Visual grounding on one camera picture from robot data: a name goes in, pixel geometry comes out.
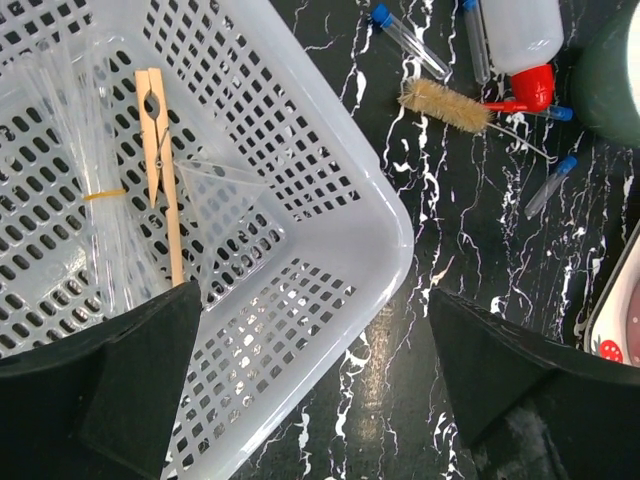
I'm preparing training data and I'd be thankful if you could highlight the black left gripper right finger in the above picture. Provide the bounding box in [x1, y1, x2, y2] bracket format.
[429, 289, 639, 479]

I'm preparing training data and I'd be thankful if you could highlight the green white ceramic bowl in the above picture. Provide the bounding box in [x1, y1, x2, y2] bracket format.
[571, 1, 639, 148]

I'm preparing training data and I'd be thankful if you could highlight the white strawberry pattern tray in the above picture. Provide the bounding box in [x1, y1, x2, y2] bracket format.
[583, 229, 639, 368]

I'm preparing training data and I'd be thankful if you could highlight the white wash bottle red cap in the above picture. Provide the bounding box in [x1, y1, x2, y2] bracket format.
[480, 0, 564, 113]

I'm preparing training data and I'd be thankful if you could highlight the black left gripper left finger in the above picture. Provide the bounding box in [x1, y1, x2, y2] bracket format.
[1, 281, 201, 479]

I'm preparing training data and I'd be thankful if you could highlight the white perforated plastic basket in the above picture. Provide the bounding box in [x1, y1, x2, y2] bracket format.
[1, 1, 413, 479]

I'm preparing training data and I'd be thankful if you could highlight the tan bristle tube brush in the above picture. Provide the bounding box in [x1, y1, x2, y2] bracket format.
[398, 78, 553, 161]

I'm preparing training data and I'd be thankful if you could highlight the pink polka dot dish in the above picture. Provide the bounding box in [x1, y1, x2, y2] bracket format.
[626, 299, 640, 366]

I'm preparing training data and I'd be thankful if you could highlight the bundle of plastic pipettes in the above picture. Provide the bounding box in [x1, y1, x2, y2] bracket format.
[15, 38, 164, 317]

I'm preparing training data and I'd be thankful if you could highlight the wooden test tube clamp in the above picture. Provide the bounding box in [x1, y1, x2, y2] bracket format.
[134, 68, 185, 287]

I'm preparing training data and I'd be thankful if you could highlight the clear plastic funnel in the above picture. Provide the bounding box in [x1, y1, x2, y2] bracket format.
[176, 158, 267, 308]

